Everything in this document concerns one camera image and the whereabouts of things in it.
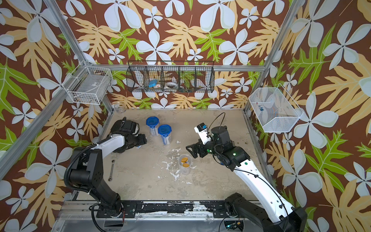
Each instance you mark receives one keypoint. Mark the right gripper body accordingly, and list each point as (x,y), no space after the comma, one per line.
(205,149)

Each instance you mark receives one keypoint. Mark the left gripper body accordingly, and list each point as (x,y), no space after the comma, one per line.
(140,139)

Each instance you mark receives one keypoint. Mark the blue lid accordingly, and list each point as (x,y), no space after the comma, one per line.
(164,130)
(152,122)

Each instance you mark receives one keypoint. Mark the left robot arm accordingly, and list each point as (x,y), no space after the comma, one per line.
(85,171)

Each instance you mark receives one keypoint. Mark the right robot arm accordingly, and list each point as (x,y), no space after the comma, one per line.
(275,214)

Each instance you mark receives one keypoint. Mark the glass jar corner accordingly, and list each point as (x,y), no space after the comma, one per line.
(119,107)

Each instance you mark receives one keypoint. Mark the small metal wrench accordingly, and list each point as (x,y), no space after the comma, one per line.
(111,171)

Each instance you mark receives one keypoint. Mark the white mesh basket right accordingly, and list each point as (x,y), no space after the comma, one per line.
(275,109)

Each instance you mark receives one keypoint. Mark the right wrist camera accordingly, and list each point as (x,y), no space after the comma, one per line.
(202,131)

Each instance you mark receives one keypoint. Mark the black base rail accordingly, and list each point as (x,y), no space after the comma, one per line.
(140,209)

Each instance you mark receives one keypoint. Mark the black wire basket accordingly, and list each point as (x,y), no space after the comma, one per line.
(172,76)

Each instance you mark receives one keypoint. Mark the white wire basket left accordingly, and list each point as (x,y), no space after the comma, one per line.
(88,84)

